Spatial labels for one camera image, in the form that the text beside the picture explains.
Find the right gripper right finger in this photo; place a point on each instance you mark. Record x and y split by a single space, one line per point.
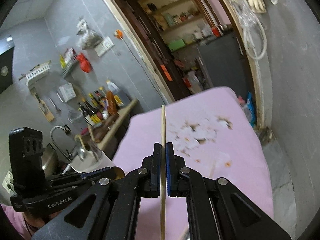
183 181

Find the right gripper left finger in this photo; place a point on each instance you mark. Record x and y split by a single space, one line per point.
143 182

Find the wooden chopstick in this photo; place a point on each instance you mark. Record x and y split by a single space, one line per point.
163 174
81 141
212 169

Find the silver fork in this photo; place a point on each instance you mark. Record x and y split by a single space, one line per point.
95 150

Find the silver tablespoon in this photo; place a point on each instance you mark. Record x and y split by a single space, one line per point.
81 153

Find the person's left hand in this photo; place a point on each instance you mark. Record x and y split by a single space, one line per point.
32 223

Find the steel cooking pot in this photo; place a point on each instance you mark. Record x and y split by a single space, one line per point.
49 160

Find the pink floral table cloth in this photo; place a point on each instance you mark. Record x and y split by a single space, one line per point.
205 127

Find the wooden cutting board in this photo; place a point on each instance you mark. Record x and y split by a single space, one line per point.
98 131

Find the chrome sink faucet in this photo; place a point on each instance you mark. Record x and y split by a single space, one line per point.
60 137

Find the large cooking oil jug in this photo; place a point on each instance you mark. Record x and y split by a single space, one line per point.
120 97

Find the dark soy sauce bottle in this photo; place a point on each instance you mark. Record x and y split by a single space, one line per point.
86 115

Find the dark grey refrigerator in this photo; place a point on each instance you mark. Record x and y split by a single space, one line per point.
224 63

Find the red plastic bag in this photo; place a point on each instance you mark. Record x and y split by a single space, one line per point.
85 65

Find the red cup on fridge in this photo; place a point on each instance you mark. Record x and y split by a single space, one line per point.
216 31

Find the black range hood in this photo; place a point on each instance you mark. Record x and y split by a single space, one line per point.
6 62

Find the hanging bag of dried goods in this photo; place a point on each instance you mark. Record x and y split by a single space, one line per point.
89 39

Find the white wall rack basket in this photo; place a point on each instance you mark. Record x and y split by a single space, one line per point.
36 73

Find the grey metal wall shelf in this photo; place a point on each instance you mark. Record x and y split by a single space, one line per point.
69 67

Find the white wall socket plate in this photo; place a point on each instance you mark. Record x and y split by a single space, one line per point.
105 45

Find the orange wall hook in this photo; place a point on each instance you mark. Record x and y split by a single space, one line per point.
118 34

